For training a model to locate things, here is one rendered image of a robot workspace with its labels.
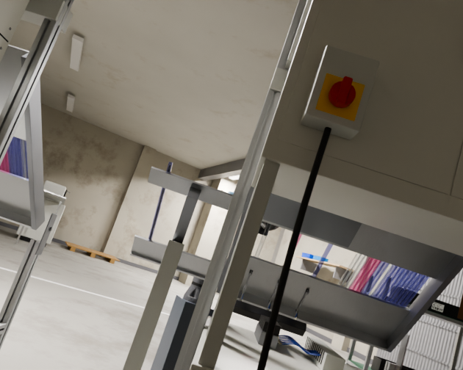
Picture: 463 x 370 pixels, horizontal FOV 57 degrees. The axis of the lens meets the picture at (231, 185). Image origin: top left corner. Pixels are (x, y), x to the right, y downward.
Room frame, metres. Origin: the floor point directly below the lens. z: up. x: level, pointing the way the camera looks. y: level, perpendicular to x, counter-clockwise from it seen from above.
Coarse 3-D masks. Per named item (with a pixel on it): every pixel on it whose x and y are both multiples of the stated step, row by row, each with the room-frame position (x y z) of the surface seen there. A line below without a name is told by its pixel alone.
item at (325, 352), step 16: (304, 16) 1.12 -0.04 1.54; (288, 64) 1.14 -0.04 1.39; (256, 336) 1.25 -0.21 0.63; (288, 336) 1.31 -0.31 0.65; (320, 352) 1.15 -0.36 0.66; (336, 352) 1.17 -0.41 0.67; (400, 352) 1.66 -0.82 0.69; (320, 368) 1.11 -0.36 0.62; (336, 368) 1.09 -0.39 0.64; (400, 368) 1.63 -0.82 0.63
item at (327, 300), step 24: (264, 264) 1.56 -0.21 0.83; (240, 288) 1.68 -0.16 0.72; (264, 288) 1.65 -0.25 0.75; (288, 288) 1.61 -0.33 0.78; (312, 288) 1.58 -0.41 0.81; (336, 288) 1.55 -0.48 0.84; (312, 312) 1.67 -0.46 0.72; (336, 312) 1.63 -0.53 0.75; (360, 312) 1.60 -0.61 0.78; (384, 312) 1.57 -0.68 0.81; (408, 312) 1.53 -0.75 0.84; (384, 336) 1.65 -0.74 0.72
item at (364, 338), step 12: (252, 300) 1.67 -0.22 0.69; (264, 300) 1.68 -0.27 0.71; (288, 312) 1.67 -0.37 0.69; (300, 312) 1.68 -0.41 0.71; (312, 324) 1.66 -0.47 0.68; (324, 324) 1.66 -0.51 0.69; (336, 324) 1.67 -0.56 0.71; (348, 336) 1.65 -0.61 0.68; (360, 336) 1.65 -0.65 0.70; (372, 336) 1.66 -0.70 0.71; (384, 348) 1.64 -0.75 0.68
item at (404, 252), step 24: (264, 216) 1.36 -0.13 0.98; (288, 216) 1.33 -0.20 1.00; (312, 216) 1.31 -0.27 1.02; (336, 216) 1.28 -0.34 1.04; (336, 240) 1.35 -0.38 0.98; (360, 240) 1.37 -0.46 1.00; (384, 240) 1.34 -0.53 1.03; (408, 240) 1.32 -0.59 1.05; (408, 264) 1.38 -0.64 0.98; (432, 264) 1.36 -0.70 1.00
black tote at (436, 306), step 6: (438, 300) 3.48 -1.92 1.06; (432, 306) 3.48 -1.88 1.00; (438, 306) 3.48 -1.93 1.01; (444, 306) 3.48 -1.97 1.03; (450, 306) 3.48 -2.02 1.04; (456, 306) 3.48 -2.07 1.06; (438, 312) 3.48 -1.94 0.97; (444, 312) 3.48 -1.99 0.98; (450, 312) 3.48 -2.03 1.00; (456, 312) 3.48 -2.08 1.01; (456, 318) 3.47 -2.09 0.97
